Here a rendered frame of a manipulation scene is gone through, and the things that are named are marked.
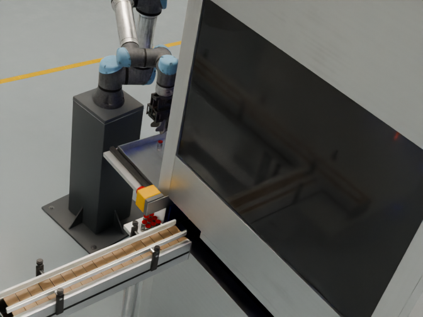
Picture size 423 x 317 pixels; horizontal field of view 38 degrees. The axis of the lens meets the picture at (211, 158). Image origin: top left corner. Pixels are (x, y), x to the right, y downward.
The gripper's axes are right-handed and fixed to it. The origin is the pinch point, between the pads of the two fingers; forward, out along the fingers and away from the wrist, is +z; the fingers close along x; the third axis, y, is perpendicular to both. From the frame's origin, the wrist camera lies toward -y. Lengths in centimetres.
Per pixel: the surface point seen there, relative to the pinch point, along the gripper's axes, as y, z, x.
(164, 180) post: 23.9, -8.4, 34.1
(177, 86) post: 24, -48, 33
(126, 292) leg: 46, 25, 49
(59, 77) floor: -54, 98, -192
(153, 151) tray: 3.2, 10.1, 0.1
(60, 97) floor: -42, 98, -168
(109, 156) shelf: 21.9, 10.3, -5.5
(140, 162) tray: 12.2, 10.1, 3.7
